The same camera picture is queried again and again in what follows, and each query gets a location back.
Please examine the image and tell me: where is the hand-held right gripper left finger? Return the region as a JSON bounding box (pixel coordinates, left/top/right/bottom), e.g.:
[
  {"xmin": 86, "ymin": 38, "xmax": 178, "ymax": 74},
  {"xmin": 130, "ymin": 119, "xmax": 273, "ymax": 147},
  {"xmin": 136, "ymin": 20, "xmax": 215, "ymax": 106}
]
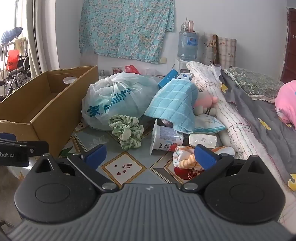
[{"xmin": 30, "ymin": 144, "xmax": 119, "ymax": 192}]

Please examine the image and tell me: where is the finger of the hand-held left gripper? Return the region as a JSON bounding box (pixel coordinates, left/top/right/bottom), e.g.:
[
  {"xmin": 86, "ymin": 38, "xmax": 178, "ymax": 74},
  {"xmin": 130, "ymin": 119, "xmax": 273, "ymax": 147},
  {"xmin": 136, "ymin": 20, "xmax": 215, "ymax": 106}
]
[{"xmin": 16, "ymin": 140, "xmax": 50, "ymax": 158}]

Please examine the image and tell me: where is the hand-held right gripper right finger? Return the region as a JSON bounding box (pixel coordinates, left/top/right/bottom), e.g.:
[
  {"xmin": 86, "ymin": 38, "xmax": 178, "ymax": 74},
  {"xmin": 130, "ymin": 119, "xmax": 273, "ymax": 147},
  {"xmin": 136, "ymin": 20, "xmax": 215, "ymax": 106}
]
[{"xmin": 180, "ymin": 144, "xmax": 266, "ymax": 192}]

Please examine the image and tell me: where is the orange white striped towel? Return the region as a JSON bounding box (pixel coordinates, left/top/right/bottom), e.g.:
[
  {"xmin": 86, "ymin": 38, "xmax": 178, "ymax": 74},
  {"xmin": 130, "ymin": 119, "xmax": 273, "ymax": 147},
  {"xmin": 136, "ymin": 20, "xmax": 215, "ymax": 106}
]
[{"xmin": 173, "ymin": 146, "xmax": 235, "ymax": 171}]

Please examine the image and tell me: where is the brown cardboard box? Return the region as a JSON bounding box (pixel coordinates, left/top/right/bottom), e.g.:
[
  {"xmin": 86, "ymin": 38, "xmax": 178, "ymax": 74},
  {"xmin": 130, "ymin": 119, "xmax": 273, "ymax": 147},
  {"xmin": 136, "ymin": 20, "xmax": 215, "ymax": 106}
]
[{"xmin": 0, "ymin": 65, "xmax": 100, "ymax": 158}]

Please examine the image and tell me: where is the pink white plush doll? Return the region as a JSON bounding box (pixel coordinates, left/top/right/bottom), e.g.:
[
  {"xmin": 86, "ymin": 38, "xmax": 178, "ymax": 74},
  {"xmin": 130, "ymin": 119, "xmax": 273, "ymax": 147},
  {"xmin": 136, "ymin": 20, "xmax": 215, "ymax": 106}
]
[{"xmin": 192, "ymin": 87, "xmax": 219, "ymax": 116}]

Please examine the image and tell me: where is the gold wrapped tissue pack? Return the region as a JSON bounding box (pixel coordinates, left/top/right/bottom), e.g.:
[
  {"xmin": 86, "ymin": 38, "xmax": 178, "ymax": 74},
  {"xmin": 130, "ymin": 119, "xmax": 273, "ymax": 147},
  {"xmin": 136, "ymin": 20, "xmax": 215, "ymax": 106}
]
[{"xmin": 188, "ymin": 134, "xmax": 218, "ymax": 147}]

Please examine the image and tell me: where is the small blue pillow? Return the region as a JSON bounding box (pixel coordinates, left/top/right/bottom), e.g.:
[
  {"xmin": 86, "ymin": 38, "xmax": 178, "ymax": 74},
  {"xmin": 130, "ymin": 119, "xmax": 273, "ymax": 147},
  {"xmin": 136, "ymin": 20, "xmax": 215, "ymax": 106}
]
[{"xmin": 194, "ymin": 113, "xmax": 226, "ymax": 134}]

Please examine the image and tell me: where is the green white scrunchie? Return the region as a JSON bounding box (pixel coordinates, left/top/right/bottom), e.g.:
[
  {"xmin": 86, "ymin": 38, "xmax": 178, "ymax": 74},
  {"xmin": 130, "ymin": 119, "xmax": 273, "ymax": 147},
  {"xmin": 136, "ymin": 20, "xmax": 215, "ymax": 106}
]
[{"xmin": 109, "ymin": 114, "xmax": 144, "ymax": 150}]

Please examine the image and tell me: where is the white quilted blanket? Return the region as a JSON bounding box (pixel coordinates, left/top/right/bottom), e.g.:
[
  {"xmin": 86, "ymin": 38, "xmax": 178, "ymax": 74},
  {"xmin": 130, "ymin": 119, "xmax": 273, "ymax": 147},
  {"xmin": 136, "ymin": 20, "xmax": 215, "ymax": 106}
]
[{"xmin": 186, "ymin": 61, "xmax": 262, "ymax": 161}]

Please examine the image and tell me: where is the white yogurt cup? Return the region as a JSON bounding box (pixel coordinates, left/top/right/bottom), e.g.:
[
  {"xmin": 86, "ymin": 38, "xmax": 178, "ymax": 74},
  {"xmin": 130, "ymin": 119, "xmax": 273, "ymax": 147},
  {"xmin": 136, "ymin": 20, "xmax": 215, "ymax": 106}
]
[{"xmin": 150, "ymin": 120, "xmax": 184, "ymax": 156}]

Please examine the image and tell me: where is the grey blanket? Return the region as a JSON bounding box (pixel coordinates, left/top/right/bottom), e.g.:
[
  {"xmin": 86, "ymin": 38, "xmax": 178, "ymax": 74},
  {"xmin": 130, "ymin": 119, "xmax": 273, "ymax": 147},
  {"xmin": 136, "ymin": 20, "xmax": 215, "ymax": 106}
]
[{"xmin": 218, "ymin": 69, "xmax": 296, "ymax": 192}]

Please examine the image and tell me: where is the light blue checked towel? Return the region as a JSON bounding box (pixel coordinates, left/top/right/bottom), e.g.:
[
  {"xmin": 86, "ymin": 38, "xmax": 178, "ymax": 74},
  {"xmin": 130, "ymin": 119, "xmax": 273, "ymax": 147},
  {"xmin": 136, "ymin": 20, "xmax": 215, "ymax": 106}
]
[{"xmin": 144, "ymin": 79, "xmax": 196, "ymax": 134}]

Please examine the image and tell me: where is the translucent printed plastic bag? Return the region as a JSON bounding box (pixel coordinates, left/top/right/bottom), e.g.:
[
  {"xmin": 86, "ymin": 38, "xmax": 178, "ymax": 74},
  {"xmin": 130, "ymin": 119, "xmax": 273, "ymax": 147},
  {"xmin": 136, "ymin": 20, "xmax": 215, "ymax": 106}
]
[{"xmin": 81, "ymin": 72, "xmax": 160, "ymax": 131}]

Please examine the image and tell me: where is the folding wheelchair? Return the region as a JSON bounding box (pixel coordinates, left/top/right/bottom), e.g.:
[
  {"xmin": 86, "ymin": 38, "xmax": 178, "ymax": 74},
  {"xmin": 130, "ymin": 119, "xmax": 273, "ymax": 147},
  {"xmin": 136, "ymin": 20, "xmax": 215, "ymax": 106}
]
[{"xmin": 0, "ymin": 53, "xmax": 32, "ymax": 98}]

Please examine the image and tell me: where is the white blue packet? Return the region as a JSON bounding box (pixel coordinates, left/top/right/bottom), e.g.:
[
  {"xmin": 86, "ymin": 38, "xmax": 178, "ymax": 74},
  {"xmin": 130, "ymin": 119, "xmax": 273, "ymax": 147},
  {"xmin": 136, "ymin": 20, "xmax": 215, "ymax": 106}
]
[{"xmin": 178, "ymin": 73, "xmax": 195, "ymax": 82}]

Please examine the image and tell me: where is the blue box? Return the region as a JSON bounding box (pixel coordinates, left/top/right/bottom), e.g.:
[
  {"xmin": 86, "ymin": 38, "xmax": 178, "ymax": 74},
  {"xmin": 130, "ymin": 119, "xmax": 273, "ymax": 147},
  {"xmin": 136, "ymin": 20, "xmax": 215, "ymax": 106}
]
[{"xmin": 158, "ymin": 69, "xmax": 178, "ymax": 89}]

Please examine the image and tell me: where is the green floral pillow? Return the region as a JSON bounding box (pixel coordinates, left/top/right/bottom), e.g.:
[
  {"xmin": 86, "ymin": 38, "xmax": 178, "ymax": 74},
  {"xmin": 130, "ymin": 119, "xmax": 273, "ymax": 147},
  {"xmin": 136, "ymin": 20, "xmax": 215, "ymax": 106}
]
[{"xmin": 228, "ymin": 67, "xmax": 284, "ymax": 103}]

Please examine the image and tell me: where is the hanging red bag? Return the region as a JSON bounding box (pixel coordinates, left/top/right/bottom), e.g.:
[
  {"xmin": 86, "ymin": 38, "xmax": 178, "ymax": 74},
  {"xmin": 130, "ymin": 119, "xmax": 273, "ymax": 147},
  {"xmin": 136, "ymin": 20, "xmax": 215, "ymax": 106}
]
[{"xmin": 6, "ymin": 49, "xmax": 20, "ymax": 71}]

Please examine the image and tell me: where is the white water dispenser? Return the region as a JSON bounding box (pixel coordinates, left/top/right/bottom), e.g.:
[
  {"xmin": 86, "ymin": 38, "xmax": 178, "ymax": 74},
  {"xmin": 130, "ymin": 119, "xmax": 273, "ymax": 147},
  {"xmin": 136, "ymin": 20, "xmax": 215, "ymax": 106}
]
[{"xmin": 174, "ymin": 58, "xmax": 193, "ymax": 73}]

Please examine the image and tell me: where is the pink quilt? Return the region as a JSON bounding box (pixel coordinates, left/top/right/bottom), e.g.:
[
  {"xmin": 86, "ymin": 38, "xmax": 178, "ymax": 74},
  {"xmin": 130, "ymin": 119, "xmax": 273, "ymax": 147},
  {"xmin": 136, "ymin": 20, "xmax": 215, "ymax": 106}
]
[{"xmin": 275, "ymin": 80, "xmax": 296, "ymax": 128}]

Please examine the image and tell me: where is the fabric covered headboard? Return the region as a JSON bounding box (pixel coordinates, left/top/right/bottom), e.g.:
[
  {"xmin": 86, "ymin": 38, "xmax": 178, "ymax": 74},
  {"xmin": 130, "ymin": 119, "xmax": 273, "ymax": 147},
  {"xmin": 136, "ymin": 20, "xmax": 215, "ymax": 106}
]
[{"xmin": 199, "ymin": 32, "xmax": 237, "ymax": 70}]

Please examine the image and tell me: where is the beige curtain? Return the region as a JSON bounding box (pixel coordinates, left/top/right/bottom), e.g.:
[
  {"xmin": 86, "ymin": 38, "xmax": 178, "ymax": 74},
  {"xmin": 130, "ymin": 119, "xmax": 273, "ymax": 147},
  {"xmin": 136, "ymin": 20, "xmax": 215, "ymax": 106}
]
[{"xmin": 25, "ymin": 0, "xmax": 61, "ymax": 77}]

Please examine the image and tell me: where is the large water bottle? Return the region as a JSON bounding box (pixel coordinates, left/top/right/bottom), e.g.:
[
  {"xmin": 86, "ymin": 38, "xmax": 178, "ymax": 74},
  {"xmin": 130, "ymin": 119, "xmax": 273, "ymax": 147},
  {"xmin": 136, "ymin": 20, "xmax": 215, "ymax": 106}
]
[{"xmin": 178, "ymin": 30, "xmax": 200, "ymax": 62}]

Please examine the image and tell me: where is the dark blue cloth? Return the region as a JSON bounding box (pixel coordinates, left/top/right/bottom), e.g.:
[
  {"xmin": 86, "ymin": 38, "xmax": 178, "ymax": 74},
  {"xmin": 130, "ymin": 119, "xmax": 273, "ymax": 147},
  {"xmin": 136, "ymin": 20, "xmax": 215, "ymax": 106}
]
[{"xmin": 1, "ymin": 27, "xmax": 24, "ymax": 44}]

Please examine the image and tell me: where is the brown wooden door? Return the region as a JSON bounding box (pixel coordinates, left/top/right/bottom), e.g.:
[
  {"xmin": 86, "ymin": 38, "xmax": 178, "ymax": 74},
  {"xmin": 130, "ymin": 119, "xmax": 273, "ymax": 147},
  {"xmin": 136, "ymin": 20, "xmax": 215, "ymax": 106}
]
[{"xmin": 281, "ymin": 8, "xmax": 296, "ymax": 84}]

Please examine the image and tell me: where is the teal floral wall cloth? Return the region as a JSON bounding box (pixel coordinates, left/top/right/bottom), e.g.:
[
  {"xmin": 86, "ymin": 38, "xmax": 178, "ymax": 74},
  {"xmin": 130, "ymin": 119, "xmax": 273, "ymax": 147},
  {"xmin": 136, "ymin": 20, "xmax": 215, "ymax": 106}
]
[{"xmin": 79, "ymin": 0, "xmax": 175, "ymax": 64}]

